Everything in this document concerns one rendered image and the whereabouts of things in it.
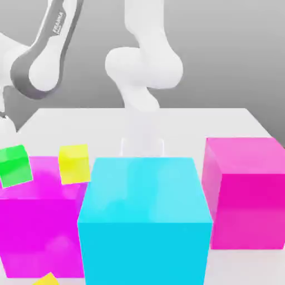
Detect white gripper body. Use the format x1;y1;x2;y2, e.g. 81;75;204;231
0;117;17;134

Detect small green cube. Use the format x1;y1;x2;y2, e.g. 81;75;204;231
0;144;34;189

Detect small yellow cube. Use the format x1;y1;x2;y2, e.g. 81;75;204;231
58;144;91;185
32;272;60;285

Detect large magenta box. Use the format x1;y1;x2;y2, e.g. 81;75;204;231
0;155;90;279

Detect large cyan box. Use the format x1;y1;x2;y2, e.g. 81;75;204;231
77;156;214;285

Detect large pink box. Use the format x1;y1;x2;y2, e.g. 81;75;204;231
201;137;285;250

